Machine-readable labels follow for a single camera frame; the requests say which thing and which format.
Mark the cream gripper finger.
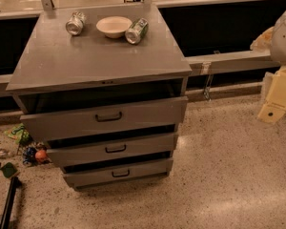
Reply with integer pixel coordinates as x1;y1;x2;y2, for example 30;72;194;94
257;66;286;123

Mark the grey top drawer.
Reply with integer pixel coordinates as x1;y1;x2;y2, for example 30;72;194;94
21;96;188;141

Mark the grey drawer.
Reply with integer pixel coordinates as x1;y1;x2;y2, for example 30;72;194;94
63;157;174;189
21;96;188;141
48;133;178;167

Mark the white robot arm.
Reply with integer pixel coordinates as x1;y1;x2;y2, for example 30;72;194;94
250;11;286;123

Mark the grey middle drawer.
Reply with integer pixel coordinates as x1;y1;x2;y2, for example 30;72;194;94
48;133;178;167

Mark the grey drawer cabinet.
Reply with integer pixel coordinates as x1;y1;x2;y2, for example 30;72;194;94
7;5;191;175

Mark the grey bottom drawer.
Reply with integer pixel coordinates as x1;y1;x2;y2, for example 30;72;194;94
63;157;174;189

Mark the green soda can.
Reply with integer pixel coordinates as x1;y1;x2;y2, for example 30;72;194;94
125;18;149;45

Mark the white bowl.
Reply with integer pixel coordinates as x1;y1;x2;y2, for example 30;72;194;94
96;16;132;39

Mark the silver can on left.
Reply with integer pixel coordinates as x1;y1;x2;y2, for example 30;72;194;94
66;11;86;36

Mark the orange ball toy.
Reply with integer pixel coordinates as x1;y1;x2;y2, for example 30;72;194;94
35;150;48;163

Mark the blue can on floor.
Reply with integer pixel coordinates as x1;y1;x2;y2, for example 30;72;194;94
23;147;37;167

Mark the black stand leg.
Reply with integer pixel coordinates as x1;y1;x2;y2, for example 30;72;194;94
0;177;21;229

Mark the green sponge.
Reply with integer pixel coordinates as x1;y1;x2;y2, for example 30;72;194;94
0;162;18;178

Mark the clear plastic bottle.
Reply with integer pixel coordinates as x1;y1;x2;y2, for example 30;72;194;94
0;149;14;159

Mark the metal bracket on rail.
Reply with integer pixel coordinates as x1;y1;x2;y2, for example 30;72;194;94
201;62;214;100

